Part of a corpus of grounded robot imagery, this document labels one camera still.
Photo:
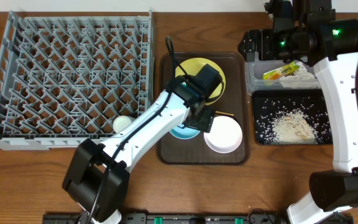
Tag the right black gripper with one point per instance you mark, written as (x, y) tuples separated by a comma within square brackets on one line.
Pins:
[(263, 38)]

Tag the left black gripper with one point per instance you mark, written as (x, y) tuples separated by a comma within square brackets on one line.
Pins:
[(202, 119)]

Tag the wooden chopstick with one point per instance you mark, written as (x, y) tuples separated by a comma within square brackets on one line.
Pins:
[(221, 113)]

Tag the light blue bowl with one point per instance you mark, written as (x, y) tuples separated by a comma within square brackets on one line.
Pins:
[(182, 132)]

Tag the white bowl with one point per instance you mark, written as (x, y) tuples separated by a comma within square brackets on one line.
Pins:
[(225, 135)]

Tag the green snack wrapper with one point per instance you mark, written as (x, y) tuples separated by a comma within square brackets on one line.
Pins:
[(283, 71)]

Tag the white plastic cup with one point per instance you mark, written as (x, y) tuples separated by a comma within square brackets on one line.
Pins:
[(122, 122)]

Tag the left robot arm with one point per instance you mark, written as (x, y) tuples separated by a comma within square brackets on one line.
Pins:
[(98, 175)]

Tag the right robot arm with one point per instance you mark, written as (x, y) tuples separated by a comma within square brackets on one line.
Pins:
[(308, 31)]

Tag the clear plastic waste bin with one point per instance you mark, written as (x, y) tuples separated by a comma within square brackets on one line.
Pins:
[(254, 72)]

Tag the black waste tray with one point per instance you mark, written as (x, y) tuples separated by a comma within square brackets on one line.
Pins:
[(291, 99)]

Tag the brown serving tray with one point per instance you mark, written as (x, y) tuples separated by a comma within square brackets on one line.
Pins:
[(195, 151)]

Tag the yellow plate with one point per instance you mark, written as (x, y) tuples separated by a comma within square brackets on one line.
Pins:
[(193, 65)]

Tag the grey plastic dish rack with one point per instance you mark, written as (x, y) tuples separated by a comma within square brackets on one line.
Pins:
[(66, 79)]

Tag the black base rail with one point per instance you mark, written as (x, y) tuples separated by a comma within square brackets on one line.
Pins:
[(259, 217)]

